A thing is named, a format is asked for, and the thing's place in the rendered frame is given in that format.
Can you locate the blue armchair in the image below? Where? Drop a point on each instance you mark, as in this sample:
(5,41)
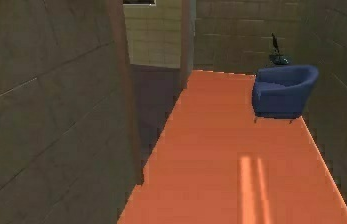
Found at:
(282,93)

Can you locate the dark green house plant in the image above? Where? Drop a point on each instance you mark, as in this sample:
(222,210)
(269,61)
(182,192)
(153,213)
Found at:
(277,56)

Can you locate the framed wall picture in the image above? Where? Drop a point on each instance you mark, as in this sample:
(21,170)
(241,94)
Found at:
(139,2)

